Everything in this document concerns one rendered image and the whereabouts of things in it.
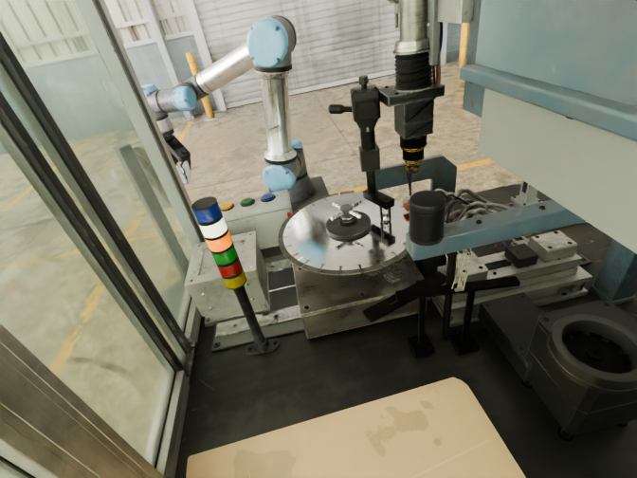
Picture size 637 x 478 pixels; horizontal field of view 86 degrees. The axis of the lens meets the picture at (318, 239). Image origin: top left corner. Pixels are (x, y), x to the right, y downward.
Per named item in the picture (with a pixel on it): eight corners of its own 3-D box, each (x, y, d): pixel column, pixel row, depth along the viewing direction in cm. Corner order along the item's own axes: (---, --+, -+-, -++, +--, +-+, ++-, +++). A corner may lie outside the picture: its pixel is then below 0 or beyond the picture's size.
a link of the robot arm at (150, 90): (149, 86, 110) (126, 90, 112) (163, 120, 117) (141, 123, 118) (161, 81, 116) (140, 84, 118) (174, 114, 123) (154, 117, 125)
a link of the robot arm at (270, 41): (302, 179, 135) (295, 14, 101) (294, 198, 123) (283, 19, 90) (272, 176, 136) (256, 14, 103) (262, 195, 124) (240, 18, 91)
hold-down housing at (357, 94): (359, 175, 77) (350, 81, 66) (357, 166, 82) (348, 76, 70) (383, 172, 77) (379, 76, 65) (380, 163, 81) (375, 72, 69)
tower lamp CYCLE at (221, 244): (208, 255, 63) (202, 242, 61) (210, 241, 67) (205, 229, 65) (232, 249, 63) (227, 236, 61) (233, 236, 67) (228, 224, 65)
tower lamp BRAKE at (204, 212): (195, 227, 59) (189, 211, 58) (199, 213, 63) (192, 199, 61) (221, 221, 59) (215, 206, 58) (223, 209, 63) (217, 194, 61)
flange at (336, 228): (319, 222, 87) (318, 213, 86) (358, 209, 89) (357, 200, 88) (336, 244, 78) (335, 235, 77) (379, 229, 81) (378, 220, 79)
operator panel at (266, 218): (219, 259, 116) (204, 222, 107) (221, 241, 125) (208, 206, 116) (299, 241, 117) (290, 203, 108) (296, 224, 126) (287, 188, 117)
